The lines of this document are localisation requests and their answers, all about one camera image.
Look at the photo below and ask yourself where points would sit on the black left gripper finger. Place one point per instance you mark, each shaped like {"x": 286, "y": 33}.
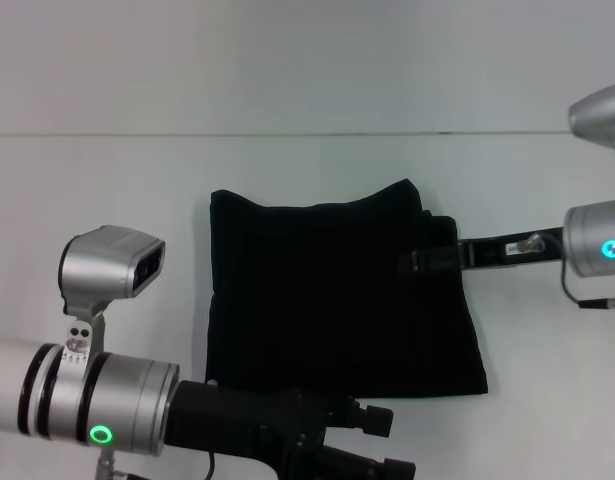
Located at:
{"x": 369, "y": 417}
{"x": 357, "y": 465}

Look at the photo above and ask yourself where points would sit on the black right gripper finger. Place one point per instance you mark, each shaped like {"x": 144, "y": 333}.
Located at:
{"x": 429, "y": 262}

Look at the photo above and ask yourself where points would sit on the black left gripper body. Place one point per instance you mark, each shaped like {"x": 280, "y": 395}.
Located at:
{"x": 227, "y": 420}

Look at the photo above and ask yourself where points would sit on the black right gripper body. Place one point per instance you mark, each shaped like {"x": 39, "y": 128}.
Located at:
{"x": 492, "y": 252}

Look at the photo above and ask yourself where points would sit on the black shirt with FREE print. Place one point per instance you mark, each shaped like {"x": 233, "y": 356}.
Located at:
{"x": 337, "y": 300}

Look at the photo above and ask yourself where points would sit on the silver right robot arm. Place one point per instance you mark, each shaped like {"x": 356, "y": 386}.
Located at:
{"x": 587, "y": 240}

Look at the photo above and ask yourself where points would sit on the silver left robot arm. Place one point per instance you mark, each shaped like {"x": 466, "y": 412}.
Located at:
{"x": 127, "y": 400}

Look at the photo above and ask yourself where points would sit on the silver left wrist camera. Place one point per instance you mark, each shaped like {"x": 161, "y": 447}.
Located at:
{"x": 97, "y": 265}

